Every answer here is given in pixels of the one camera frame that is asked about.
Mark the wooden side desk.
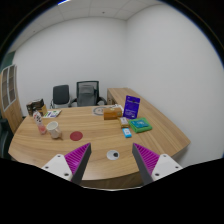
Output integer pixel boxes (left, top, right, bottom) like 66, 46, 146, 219
107, 88, 190, 156

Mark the small tan packet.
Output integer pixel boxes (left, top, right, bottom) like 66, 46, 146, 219
119, 117, 129, 128

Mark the orange cardboard box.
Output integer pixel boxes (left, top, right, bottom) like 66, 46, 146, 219
103, 108, 122, 120

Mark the white ceramic mug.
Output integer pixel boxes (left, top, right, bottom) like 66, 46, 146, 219
46, 121, 62, 139

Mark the grey desk cable grommet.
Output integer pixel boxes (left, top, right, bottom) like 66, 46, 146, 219
107, 150, 119, 160

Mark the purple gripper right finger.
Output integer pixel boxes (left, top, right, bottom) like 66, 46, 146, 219
132, 143, 182, 185

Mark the round grey disc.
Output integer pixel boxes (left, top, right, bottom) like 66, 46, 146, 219
92, 106, 104, 116

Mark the black chair at left edge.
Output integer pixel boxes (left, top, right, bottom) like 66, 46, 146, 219
0, 119, 13, 160

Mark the clear bottle pink label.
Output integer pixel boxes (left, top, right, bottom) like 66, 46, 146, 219
33, 111, 46, 134

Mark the grey mesh office chair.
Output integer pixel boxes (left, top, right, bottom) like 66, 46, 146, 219
71, 81, 107, 107

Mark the dark brown box stack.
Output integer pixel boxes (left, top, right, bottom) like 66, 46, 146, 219
26, 99, 47, 116

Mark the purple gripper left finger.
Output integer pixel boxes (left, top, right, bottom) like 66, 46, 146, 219
42, 143, 91, 185

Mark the small blue box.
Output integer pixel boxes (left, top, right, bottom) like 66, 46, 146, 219
122, 128, 132, 138

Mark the black office chair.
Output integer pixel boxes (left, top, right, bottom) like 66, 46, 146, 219
50, 85, 70, 108

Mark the wooden glass-door cabinet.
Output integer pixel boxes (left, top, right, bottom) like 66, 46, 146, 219
0, 65, 22, 133

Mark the red round coaster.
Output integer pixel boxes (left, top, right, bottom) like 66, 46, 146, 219
70, 131, 83, 141

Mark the green flat box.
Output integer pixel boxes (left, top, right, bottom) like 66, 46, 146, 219
129, 118, 152, 133

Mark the white green leaflet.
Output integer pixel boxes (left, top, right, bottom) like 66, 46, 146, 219
43, 110, 62, 118

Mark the purple standing box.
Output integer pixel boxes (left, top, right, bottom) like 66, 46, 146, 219
123, 95, 140, 119

